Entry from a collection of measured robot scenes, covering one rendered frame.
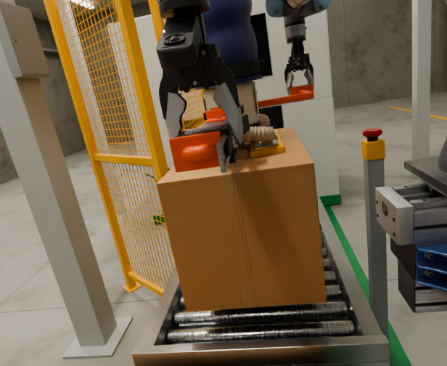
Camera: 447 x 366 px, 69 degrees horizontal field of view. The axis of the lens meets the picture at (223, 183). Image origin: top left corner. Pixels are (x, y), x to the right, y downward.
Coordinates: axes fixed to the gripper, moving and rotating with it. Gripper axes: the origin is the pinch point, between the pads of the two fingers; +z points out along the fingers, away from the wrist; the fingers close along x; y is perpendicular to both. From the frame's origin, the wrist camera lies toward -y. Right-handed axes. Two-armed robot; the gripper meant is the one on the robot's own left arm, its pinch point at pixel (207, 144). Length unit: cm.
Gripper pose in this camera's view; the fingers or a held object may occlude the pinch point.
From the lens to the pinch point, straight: 50.2
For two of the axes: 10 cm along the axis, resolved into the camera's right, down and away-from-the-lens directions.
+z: 1.7, 9.4, 2.9
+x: -9.8, 1.3, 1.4
